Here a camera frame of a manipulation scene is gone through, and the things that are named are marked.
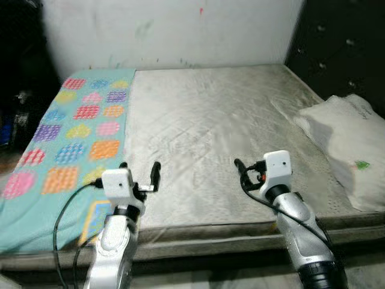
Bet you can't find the colourful children's book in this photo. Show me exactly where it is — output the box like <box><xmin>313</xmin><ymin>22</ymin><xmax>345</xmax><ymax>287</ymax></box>
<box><xmin>78</xmin><ymin>200</ymin><xmax>115</xmax><ymax>246</ymax></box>

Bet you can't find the grey quilted mattress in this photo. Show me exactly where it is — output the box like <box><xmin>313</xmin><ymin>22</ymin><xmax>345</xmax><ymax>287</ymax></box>
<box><xmin>0</xmin><ymin>63</ymin><xmax>385</xmax><ymax>272</ymax></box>

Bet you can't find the teal blanket with colourful shapes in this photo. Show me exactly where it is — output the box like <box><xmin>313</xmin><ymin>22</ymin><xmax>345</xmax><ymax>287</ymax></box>
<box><xmin>0</xmin><ymin>68</ymin><xmax>138</xmax><ymax>253</ymax></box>

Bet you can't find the white pillow with tree print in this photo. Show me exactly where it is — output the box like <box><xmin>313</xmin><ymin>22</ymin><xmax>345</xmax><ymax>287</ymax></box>
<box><xmin>294</xmin><ymin>93</ymin><xmax>385</xmax><ymax>213</ymax></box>

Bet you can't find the black bag with white print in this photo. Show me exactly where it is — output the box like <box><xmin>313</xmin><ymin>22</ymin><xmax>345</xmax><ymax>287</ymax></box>
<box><xmin>9</xmin><ymin>89</ymin><xmax>40</xmax><ymax>136</ymax></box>

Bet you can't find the black tufted headboard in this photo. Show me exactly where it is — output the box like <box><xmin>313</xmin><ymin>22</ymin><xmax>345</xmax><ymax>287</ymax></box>
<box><xmin>284</xmin><ymin>0</ymin><xmax>385</xmax><ymax>115</ymax></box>

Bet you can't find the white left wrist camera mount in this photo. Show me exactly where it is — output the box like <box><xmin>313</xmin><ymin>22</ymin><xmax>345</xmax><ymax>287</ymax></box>
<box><xmin>101</xmin><ymin>169</ymin><xmax>134</xmax><ymax>207</ymax></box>

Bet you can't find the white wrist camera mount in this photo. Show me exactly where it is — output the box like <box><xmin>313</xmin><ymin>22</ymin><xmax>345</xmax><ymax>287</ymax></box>
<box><xmin>263</xmin><ymin>151</ymin><xmax>292</xmax><ymax>188</ymax></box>
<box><xmin>101</xmin><ymin>169</ymin><xmax>134</xmax><ymax>207</ymax></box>

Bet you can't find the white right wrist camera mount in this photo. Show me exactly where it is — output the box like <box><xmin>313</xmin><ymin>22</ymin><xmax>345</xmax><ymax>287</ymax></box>
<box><xmin>263</xmin><ymin>151</ymin><xmax>292</xmax><ymax>188</ymax></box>

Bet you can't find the black left wrist camera cable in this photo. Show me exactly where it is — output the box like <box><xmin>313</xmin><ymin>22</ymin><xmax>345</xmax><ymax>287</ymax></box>
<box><xmin>53</xmin><ymin>184</ymin><xmax>104</xmax><ymax>289</ymax></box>

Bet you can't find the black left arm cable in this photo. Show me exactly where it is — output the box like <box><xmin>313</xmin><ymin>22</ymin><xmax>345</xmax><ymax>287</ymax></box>
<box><xmin>73</xmin><ymin>232</ymin><xmax>100</xmax><ymax>284</ymax></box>

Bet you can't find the black bed frame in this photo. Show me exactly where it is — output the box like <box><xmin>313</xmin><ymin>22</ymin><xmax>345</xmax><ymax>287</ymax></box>
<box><xmin>0</xmin><ymin>241</ymin><xmax>385</xmax><ymax>284</ymax></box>

